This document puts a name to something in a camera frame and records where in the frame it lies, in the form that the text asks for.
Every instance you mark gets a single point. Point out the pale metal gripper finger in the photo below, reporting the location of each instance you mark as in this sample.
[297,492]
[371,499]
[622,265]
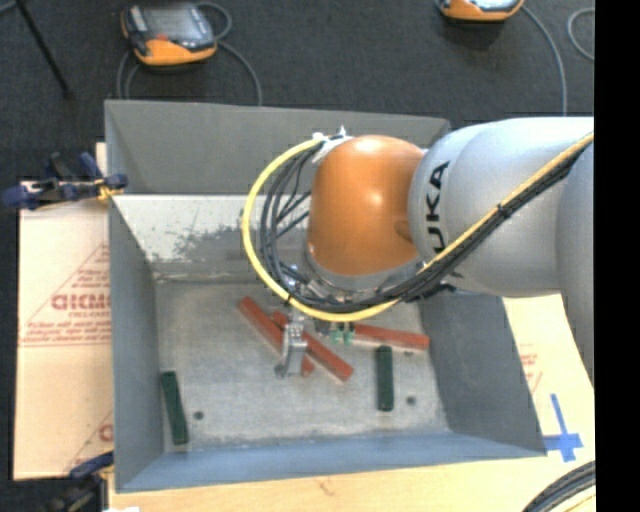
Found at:
[293,332]
[300,356]

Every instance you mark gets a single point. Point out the red-brown flat block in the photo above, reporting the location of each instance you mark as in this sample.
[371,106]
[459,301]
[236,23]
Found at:
[395,337]
[260,320]
[332,361]

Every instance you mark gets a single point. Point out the grey metal bin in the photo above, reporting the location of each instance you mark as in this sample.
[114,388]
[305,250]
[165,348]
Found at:
[240,400]

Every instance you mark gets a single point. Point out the dark green flat block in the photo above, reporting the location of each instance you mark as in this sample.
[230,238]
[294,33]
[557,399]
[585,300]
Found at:
[175,407]
[385,377]

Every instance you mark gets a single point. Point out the brown cardboard board, red print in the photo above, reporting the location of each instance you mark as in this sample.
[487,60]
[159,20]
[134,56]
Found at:
[60,350]

